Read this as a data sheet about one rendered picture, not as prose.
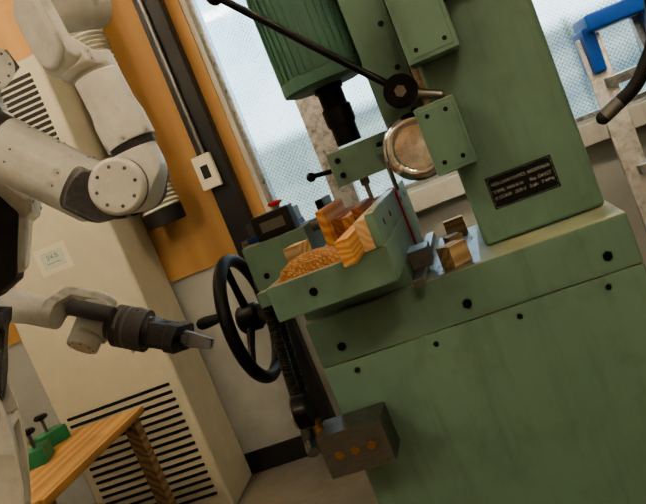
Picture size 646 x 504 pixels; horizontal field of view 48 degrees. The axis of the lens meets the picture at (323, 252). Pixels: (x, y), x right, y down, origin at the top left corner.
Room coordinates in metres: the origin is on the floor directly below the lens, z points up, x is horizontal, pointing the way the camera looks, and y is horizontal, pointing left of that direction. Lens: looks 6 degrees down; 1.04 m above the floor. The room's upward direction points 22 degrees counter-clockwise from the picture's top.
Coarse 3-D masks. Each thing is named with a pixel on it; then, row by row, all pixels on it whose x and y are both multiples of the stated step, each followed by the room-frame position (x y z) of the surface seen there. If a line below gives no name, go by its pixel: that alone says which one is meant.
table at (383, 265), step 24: (408, 216) 1.54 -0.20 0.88; (408, 240) 1.39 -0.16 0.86; (336, 264) 1.13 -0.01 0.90; (360, 264) 1.12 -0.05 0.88; (384, 264) 1.11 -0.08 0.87; (288, 288) 1.15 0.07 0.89; (312, 288) 1.14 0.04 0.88; (336, 288) 1.14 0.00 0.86; (360, 288) 1.13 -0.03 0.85; (288, 312) 1.16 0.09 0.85
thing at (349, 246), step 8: (352, 232) 1.09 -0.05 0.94; (344, 240) 1.04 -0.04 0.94; (352, 240) 1.07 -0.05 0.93; (344, 248) 1.04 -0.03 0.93; (352, 248) 1.05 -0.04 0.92; (360, 248) 1.10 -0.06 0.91; (344, 256) 1.04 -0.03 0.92; (352, 256) 1.04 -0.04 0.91; (360, 256) 1.08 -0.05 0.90; (344, 264) 1.05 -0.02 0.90; (352, 264) 1.04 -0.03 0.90
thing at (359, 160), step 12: (384, 132) 1.40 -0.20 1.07; (360, 144) 1.42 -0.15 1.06; (372, 144) 1.41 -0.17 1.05; (336, 156) 1.43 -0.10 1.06; (348, 156) 1.42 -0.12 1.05; (360, 156) 1.42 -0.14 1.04; (372, 156) 1.41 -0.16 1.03; (336, 168) 1.43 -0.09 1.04; (348, 168) 1.43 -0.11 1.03; (360, 168) 1.42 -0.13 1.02; (372, 168) 1.42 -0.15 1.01; (384, 168) 1.41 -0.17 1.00; (336, 180) 1.43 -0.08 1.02; (348, 180) 1.43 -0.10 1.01; (360, 180) 1.45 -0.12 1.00
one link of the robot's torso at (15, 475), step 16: (0, 400) 1.16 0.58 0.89; (16, 400) 1.29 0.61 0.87; (0, 416) 1.15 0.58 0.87; (16, 416) 1.25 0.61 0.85; (0, 432) 1.15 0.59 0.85; (16, 432) 1.26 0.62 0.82; (0, 448) 1.14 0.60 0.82; (16, 448) 1.16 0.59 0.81; (0, 464) 1.15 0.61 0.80; (16, 464) 1.15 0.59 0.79; (0, 480) 1.16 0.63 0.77; (16, 480) 1.16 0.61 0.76; (0, 496) 1.16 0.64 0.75; (16, 496) 1.17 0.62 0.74
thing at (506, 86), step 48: (480, 0) 1.27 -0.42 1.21; (528, 0) 1.26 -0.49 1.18; (480, 48) 1.28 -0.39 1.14; (528, 48) 1.26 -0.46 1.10; (480, 96) 1.29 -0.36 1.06; (528, 96) 1.27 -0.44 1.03; (480, 144) 1.29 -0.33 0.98; (528, 144) 1.27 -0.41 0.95; (576, 144) 1.26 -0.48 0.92; (480, 192) 1.30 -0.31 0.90; (576, 192) 1.26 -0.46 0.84
